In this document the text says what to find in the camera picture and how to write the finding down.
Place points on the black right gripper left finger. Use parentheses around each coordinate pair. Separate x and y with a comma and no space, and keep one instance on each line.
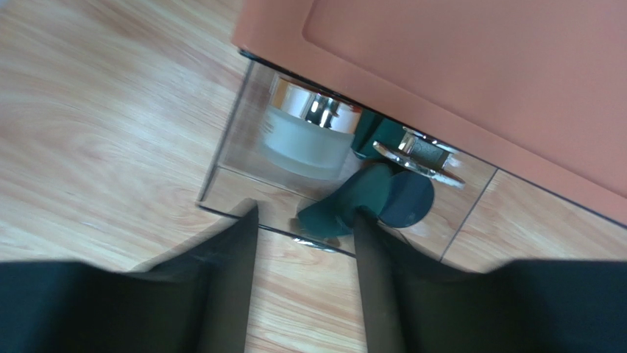
(194,299)

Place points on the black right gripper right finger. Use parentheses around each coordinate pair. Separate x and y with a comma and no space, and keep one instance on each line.
(413,303)

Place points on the dark green round lid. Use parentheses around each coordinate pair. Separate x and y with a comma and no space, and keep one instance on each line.
(334,215)

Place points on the clear orange drawer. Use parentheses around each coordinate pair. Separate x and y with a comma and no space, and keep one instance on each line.
(496,218)

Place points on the gold mirrored jar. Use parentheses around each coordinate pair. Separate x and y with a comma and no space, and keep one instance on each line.
(306,131)

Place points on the orange drawer box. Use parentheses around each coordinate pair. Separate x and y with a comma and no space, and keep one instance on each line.
(537,88)

